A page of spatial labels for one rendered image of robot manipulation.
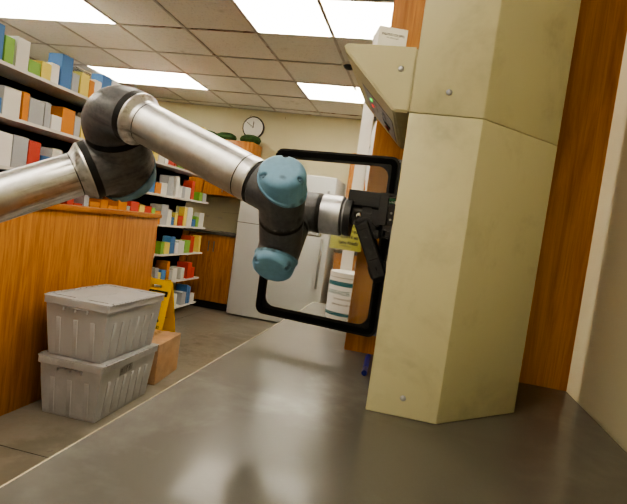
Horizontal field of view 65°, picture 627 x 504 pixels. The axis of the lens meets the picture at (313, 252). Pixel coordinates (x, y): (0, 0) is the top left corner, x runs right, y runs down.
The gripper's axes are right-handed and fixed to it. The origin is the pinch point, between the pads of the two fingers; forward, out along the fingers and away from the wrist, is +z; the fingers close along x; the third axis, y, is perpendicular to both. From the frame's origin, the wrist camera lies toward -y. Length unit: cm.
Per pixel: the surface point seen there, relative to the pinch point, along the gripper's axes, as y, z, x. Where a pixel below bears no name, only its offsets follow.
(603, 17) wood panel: 51, 24, 23
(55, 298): -59, -189, 138
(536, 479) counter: -28.0, 12.8, -25.6
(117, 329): -73, -159, 152
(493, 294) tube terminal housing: -7.2, 7.0, -7.6
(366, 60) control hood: 26.3, -18.3, -13.9
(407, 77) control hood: 24.2, -11.6, -14.0
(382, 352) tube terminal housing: -18.6, -8.9, -13.9
